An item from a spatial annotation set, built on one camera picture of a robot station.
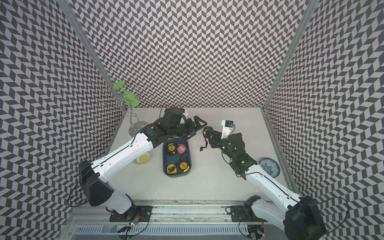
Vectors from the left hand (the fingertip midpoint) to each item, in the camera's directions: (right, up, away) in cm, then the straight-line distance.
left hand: (202, 129), depth 71 cm
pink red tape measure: (-13, -13, +23) cm, 29 cm away
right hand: (+3, -3, +5) cm, 7 cm away
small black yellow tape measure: (+1, -2, +4) cm, 5 cm away
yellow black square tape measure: (-17, -23, +13) cm, 32 cm away
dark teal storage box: (-15, -20, +18) cm, 31 cm away
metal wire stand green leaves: (-43, +17, +13) cm, 48 cm away
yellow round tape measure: (-10, -22, +13) cm, 28 cm away
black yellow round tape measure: (-19, -13, +21) cm, 31 cm away
